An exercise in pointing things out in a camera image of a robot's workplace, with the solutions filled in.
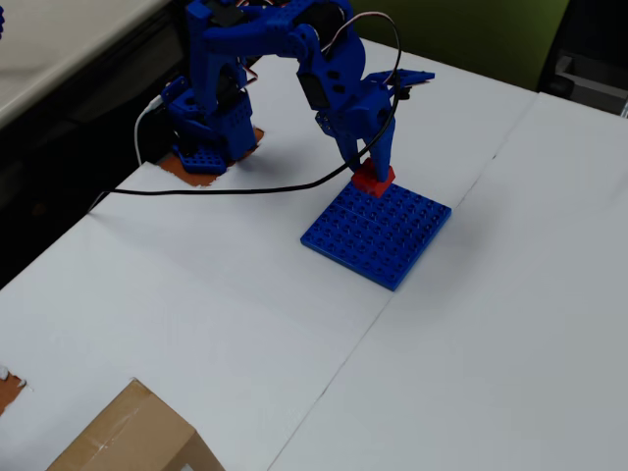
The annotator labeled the black camera cable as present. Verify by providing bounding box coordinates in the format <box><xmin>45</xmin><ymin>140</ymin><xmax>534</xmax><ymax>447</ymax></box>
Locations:
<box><xmin>86</xmin><ymin>12</ymin><xmax>404</xmax><ymax>214</ymax></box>

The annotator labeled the white side desk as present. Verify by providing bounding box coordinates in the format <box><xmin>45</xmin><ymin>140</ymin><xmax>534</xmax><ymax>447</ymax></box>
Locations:
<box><xmin>0</xmin><ymin>0</ymin><xmax>168</xmax><ymax>130</ymax></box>

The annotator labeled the brown cardboard box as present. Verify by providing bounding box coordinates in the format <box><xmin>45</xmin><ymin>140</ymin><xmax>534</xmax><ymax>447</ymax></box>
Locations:
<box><xmin>46</xmin><ymin>377</ymin><xmax>227</xmax><ymax>471</ymax></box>

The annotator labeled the dark furniture with grey frame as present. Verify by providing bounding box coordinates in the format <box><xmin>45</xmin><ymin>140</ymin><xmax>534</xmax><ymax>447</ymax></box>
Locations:
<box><xmin>538</xmin><ymin>0</ymin><xmax>628</xmax><ymax>118</ymax></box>

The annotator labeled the red 2x2 building block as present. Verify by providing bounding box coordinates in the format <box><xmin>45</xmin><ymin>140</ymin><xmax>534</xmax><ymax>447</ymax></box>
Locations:
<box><xmin>350</xmin><ymin>156</ymin><xmax>396</xmax><ymax>199</ymax></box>

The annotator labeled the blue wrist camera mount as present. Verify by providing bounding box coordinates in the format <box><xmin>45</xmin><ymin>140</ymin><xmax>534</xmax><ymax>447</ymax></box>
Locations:
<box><xmin>366</xmin><ymin>69</ymin><xmax>437</xmax><ymax>100</ymax></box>

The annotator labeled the white power cable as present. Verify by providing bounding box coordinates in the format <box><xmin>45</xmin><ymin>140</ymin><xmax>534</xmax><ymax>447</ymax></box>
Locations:
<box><xmin>133</xmin><ymin>94</ymin><xmax>164</xmax><ymax>167</ymax></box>

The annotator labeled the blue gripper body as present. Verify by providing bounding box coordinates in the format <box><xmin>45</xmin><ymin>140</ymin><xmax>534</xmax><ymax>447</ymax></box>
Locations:
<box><xmin>313</xmin><ymin>73</ymin><xmax>398</xmax><ymax>146</ymax></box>

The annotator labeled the green chair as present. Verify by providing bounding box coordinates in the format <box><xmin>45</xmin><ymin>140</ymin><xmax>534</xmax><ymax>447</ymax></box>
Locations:
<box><xmin>352</xmin><ymin>0</ymin><xmax>571</xmax><ymax>93</ymax></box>

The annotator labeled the white red arm servo wire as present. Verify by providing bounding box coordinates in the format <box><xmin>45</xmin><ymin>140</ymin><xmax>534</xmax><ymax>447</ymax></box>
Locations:
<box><xmin>238</xmin><ymin>56</ymin><xmax>260</xmax><ymax>92</ymax></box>

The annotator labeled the white red gripper servo wire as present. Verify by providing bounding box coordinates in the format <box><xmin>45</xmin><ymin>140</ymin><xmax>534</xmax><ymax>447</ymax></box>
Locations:
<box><xmin>319</xmin><ymin>12</ymin><xmax>393</xmax><ymax>56</ymax></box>

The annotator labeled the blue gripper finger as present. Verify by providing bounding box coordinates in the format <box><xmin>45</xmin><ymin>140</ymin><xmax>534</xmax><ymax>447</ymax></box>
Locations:
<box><xmin>364</xmin><ymin>117</ymin><xmax>397</xmax><ymax>182</ymax></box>
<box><xmin>329</xmin><ymin>128</ymin><xmax>370</xmax><ymax>174</ymax></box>

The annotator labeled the blue 8x8 studded baseplate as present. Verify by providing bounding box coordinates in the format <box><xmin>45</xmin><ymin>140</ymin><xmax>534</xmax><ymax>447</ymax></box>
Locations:
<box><xmin>299</xmin><ymin>181</ymin><xmax>453</xmax><ymax>292</ymax></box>

